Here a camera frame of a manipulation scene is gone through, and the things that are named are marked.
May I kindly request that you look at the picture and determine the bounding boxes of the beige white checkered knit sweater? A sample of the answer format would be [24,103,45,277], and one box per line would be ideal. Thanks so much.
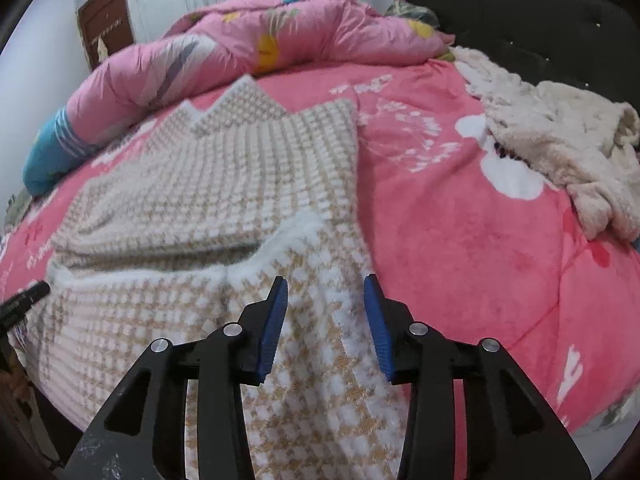
[25,77,407,479]

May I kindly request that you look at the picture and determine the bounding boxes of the blue pillow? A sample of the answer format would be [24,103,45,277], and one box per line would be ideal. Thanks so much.
[23,107,100,198]

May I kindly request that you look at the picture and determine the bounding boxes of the red floral bed sheet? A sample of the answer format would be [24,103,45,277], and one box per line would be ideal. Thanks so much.
[0,56,640,480]

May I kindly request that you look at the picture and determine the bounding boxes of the cream fluffy blanket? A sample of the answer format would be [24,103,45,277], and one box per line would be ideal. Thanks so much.
[452,47,639,242]

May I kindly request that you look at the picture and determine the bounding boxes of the brown wooden door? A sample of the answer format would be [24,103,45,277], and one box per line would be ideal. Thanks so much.
[77,0,134,70]

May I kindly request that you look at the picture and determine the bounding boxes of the pink floral quilt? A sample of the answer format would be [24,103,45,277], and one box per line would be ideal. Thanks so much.
[54,0,454,156]

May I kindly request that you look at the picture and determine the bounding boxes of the black tufted headboard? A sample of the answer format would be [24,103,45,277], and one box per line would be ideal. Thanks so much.
[409,0,639,106]

